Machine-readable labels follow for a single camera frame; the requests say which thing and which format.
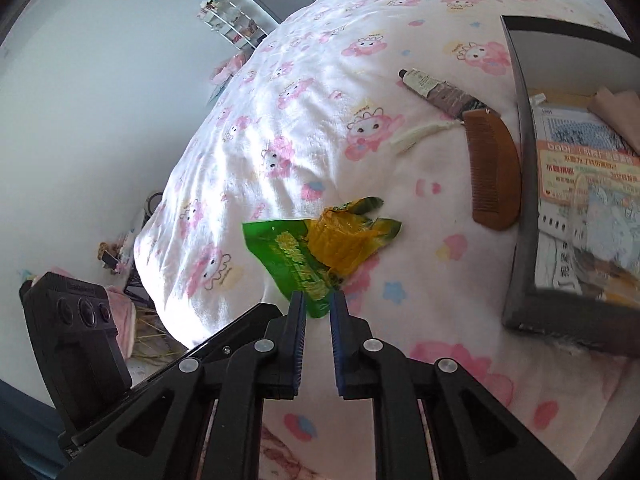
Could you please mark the black cardboard box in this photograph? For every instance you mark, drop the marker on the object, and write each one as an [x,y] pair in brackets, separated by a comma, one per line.
[522,260]

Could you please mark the orange printed leaflet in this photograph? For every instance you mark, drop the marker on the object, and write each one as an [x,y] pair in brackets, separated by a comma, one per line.
[565,170]

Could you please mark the wooden comb with tassel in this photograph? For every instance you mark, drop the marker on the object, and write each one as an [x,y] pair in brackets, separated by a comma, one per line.
[492,175]

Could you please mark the hand cream tube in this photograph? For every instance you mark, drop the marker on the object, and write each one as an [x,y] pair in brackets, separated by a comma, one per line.
[425,84]

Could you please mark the wall shelf with figurines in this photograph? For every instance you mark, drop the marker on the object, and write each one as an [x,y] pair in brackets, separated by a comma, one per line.
[232,22]

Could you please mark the pink cloth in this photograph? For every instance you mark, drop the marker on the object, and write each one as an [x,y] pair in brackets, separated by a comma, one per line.
[617,110]

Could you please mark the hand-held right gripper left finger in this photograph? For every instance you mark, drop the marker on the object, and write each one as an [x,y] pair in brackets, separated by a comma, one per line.
[300,340]

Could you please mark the small brown toy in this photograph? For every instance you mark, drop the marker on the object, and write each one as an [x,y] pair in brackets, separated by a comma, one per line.
[112,252]

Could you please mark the pink towel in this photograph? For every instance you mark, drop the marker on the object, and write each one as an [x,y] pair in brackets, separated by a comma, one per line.
[122,320]

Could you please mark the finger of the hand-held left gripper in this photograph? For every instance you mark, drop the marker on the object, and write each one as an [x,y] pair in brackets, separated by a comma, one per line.
[235,330]

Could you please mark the green snack packet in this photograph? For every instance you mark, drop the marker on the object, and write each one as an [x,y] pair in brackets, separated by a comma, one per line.
[280,250]

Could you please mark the pink cartoon printed blanket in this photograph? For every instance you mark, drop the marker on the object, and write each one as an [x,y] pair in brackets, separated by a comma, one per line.
[325,85]

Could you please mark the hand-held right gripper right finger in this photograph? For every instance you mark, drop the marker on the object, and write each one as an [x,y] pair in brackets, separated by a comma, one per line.
[337,340]

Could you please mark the clear cartoon printed bag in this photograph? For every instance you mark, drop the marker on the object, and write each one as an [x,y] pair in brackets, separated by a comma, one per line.
[610,225]

